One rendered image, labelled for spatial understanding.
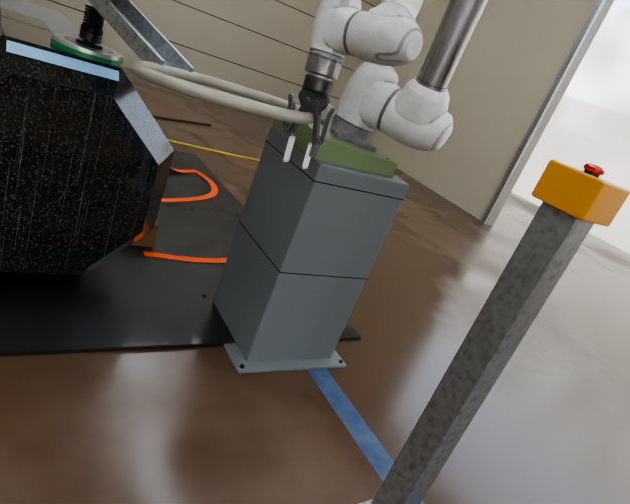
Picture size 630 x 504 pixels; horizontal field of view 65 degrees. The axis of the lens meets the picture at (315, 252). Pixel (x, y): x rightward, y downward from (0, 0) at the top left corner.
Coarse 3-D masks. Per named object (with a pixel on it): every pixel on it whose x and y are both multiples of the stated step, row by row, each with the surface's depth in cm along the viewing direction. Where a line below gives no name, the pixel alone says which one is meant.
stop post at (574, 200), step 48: (576, 192) 93; (624, 192) 94; (528, 240) 102; (576, 240) 99; (528, 288) 101; (480, 336) 109; (480, 384) 110; (432, 432) 117; (384, 480) 129; (432, 480) 125
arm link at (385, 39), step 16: (400, 0) 114; (416, 0) 115; (368, 16) 112; (384, 16) 110; (400, 16) 110; (352, 32) 114; (368, 32) 111; (384, 32) 109; (400, 32) 107; (416, 32) 108; (352, 48) 116; (368, 48) 112; (384, 48) 110; (400, 48) 109; (416, 48) 111; (384, 64) 114; (400, 64) 113
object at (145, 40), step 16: (96, 0) 149; (112, 0) 162; (128, 0) 158; (112, 16) 146; (128, 16) 158; (144, 16) 155; (128, 32) 143; (144, 32) 155; (160, 32) 152; (144, 48) 140; (160, 48) 152; (160, 64) 137; (176, 64) 149
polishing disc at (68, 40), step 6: (54, 36) 156; (60, 36) 158; (66, 36) 162; (72, 36) 167; (60, 42) 154; (66, 42) 154; (72, 42) 156; (78, 48) 154; (84, 48) 154; (90, 48) 158; (108, 48) 172; (90, 54) 156; (96, 54) 156; (102, 54) 158; (108, 54) 160; (114, 54) 165; (120, 54) 170; (120, 60) 165
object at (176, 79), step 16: (144, 64) 127; (160, 80) 112; (176, 80) 110; (192, 80) 148; (208, 80) 150; (192, 96) 111; (208, 96) 110; (224, 96) 110; (256, 96) 153; (272, 96) 152; (256, 112) 113; (272, 112) 115; (288, 112) 118; (304, 112) 125
